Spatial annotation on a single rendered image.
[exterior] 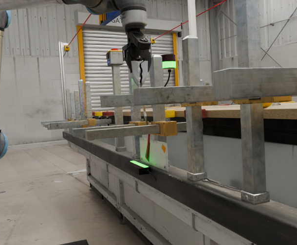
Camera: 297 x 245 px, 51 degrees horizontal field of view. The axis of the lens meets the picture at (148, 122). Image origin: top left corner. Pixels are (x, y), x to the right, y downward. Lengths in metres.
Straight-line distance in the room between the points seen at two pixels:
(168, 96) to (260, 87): 0.25
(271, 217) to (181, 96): 0.30
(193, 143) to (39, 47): 8.33
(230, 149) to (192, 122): 0.27
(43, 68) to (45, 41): 0.73
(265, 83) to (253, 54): 0.38
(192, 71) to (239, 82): 0.61
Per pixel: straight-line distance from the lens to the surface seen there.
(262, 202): 0.75
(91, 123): 2.27
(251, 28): 0.73
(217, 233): 0.95
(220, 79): 0.33
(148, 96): 0.54
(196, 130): 0.92
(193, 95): 0.58
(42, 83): 8.94
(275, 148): 0.98
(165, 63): 1.16
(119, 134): 1.05
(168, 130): 1.08
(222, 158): 1.19
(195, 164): 0.93
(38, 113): 8.87
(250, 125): 0.71
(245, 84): 0.33
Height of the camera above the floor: 0.93
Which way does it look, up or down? 3 degrees down
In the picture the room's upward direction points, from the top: 3 degrees counter-clockwise
